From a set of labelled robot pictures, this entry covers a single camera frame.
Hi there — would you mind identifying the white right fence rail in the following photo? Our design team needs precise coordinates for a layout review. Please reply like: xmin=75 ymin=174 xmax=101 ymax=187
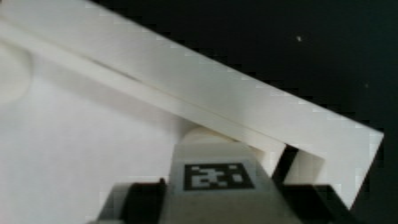
xmin=0 ymin=0 xmax=384 ymax=205

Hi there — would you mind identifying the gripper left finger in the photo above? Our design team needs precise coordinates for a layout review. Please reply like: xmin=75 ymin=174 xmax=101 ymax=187
xmin=87 ymin=178 xmax=167 ymax=224

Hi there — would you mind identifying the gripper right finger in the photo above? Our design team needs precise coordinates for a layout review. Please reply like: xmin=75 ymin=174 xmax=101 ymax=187
xmin=279 ymin=184 xmax=366 ymax=224

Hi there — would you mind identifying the white leg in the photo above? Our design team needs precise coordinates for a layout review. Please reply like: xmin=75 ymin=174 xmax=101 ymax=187
xmin=160 ymin=128 xmax=302 ymax=224

